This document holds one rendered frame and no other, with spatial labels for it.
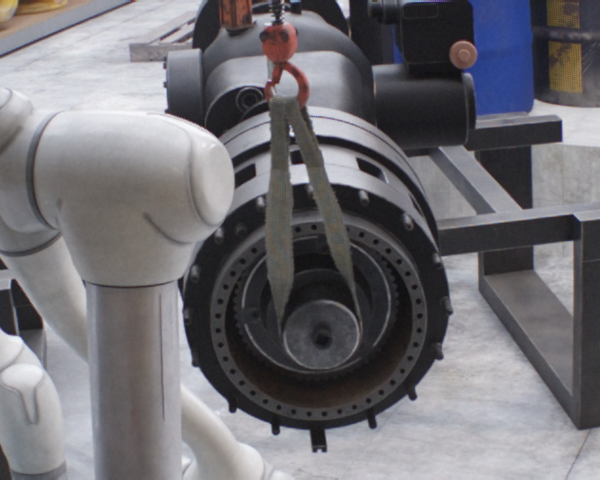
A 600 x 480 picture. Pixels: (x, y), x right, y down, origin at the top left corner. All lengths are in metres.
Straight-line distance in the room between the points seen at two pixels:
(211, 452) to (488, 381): 2.72
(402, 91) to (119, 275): 2.69
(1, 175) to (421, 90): 2.68
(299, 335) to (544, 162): 2.76
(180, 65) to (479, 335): 1.40
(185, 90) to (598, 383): 1.41
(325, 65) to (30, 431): 1.96
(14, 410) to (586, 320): 2.21
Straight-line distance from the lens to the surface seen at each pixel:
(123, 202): 1.50
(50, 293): 1.72
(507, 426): 4.22
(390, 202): 2.78
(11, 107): 1.59
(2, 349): 2.30
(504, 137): 4.88
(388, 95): 4.15
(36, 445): 2.19
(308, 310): 2.71
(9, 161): 1.58
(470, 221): 3.95
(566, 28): 5.78
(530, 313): 4.77
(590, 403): 4.16
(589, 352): 4.09
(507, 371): 4.56
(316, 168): 2.63
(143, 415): 1.58
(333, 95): 3.67
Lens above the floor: 1.93
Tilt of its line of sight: 20 degrees down
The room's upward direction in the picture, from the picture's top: 4 degrees counter-clockwise
